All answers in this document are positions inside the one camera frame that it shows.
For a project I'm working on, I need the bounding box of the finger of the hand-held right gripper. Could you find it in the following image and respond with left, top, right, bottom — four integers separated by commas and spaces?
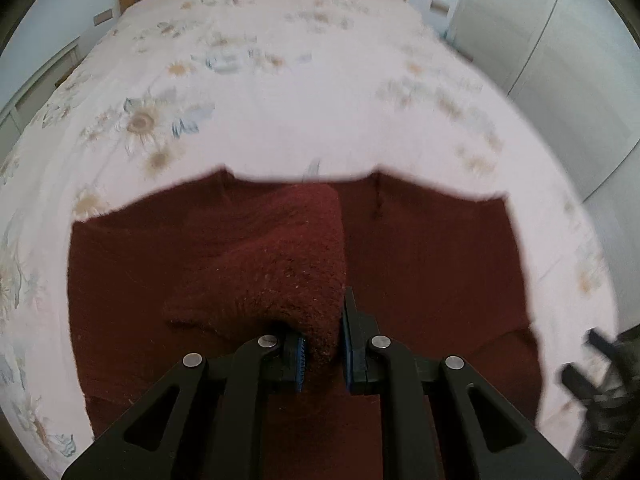
559, 328, 617, 401

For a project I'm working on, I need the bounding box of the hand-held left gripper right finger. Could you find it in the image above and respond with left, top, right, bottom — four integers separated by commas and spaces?
341, 287, 584, 480

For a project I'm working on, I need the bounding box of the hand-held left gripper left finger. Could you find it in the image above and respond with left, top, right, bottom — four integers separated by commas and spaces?
61, 332, 309, 480

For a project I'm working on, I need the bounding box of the dark red towel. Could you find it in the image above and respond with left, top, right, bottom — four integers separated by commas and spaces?
66, 168, 545, 480

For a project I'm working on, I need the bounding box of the floral bed sheet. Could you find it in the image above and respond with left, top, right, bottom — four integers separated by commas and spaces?
0, 0, 619, 478

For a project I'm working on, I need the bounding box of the white wardrobe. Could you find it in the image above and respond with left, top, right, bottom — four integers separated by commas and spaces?
446, 0, 640, 202

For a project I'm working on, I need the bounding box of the white low cabinet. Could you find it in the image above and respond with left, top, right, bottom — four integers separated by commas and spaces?
0, 40, 83, 136

